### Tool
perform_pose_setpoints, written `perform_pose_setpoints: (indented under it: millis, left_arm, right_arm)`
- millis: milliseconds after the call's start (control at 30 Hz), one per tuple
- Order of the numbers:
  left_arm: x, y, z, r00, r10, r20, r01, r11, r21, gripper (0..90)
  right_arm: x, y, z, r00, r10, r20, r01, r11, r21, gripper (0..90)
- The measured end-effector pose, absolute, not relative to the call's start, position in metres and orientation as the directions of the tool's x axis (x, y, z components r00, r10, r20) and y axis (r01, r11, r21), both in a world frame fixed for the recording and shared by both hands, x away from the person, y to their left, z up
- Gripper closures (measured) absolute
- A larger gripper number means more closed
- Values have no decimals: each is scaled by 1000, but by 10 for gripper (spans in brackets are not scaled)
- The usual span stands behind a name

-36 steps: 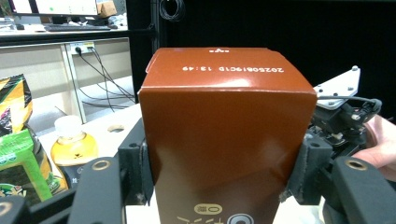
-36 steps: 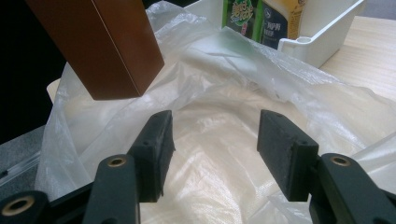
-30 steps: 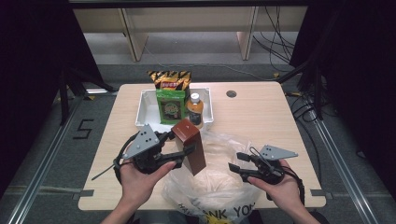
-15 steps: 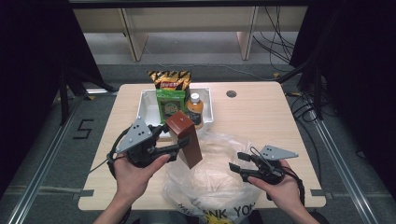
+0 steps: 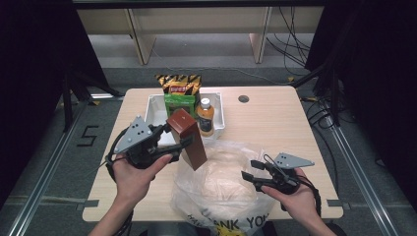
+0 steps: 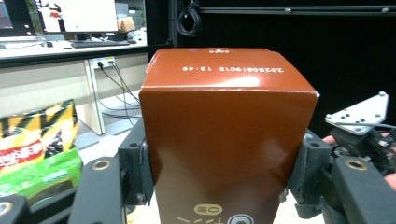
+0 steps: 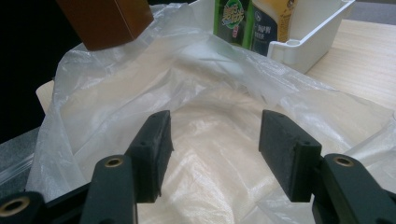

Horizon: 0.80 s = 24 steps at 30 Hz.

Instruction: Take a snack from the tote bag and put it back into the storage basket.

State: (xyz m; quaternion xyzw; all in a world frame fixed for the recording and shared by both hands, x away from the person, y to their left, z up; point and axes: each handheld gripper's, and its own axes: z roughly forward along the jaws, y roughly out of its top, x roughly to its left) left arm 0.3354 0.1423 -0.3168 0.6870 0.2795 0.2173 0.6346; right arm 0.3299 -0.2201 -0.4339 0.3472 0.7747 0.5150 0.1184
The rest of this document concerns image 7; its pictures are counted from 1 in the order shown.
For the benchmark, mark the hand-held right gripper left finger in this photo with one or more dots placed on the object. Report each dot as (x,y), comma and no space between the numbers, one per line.
(151,158)

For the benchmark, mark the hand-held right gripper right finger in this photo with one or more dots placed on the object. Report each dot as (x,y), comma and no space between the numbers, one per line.
(289,155)

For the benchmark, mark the clear plastic bag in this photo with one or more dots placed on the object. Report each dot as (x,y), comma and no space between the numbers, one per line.
(218,93)

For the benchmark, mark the white plastic bin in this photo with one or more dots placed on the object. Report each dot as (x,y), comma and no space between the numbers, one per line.
(308,40)

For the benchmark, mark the black yellow chips packet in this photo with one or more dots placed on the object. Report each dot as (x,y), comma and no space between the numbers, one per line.
(264,31)

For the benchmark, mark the brown carton box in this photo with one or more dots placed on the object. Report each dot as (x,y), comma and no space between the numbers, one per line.
(106,21)

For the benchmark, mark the green seaweed packet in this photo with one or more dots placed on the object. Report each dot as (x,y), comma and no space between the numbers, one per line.
(232,18)

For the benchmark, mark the aluminium floor rail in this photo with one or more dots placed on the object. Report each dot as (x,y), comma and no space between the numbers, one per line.
(12,174)

